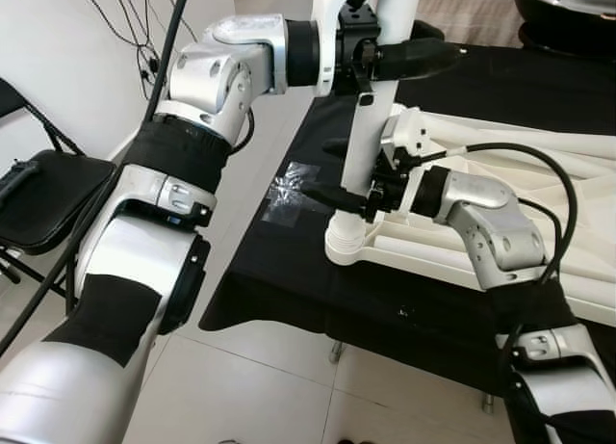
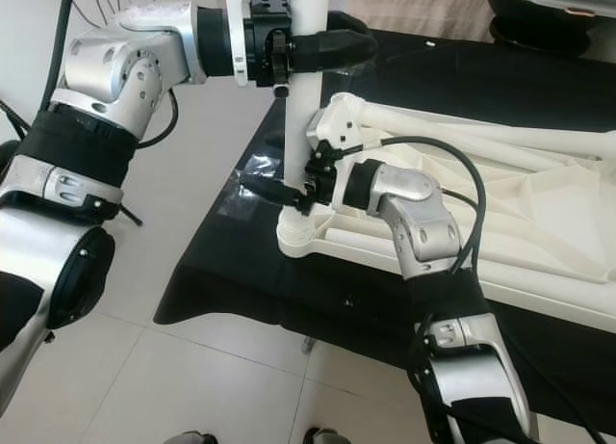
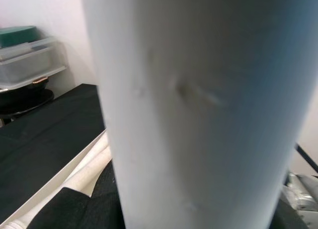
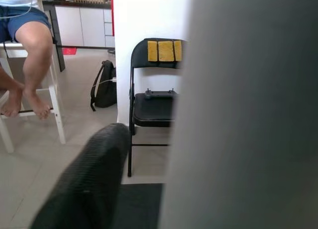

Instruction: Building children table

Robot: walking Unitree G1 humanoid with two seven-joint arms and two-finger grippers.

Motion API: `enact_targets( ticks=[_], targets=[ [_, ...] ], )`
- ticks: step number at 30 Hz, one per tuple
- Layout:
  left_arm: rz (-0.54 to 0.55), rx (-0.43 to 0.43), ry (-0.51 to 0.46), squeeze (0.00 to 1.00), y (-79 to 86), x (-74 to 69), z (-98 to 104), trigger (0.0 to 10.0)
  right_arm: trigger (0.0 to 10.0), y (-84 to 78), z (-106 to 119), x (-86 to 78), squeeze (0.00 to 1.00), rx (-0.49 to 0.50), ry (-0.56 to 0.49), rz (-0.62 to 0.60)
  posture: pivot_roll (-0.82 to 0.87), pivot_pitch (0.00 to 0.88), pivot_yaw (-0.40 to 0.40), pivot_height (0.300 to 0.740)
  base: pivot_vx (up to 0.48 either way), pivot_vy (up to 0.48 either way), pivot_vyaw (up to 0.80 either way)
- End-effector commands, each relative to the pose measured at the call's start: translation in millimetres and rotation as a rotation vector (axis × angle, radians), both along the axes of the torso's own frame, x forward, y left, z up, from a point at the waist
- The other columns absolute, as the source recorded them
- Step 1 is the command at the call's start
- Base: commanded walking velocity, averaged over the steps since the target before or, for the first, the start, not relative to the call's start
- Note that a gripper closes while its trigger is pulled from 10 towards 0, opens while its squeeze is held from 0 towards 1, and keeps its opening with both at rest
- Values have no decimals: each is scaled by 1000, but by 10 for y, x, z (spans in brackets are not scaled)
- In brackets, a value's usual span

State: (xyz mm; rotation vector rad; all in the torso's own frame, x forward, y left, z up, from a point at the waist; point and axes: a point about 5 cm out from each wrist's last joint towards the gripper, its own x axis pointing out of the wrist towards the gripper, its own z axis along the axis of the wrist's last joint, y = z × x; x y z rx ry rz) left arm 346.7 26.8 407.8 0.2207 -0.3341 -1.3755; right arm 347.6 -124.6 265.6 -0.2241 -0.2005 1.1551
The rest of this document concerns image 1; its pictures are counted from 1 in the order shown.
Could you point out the white plastic children table top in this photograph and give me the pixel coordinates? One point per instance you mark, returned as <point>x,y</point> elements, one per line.
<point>577,232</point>

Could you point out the clear tape patch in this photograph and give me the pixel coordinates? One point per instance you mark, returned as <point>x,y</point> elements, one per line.
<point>289,189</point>

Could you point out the black folding chair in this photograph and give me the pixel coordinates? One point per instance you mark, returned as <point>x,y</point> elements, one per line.
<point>58,194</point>

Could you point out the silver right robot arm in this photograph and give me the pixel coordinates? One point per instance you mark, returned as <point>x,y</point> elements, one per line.
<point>481,222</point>

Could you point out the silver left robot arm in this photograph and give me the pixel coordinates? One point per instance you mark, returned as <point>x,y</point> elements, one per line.
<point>115,271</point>

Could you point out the black tablecloth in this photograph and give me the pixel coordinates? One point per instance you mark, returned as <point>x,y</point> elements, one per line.
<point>289,290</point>

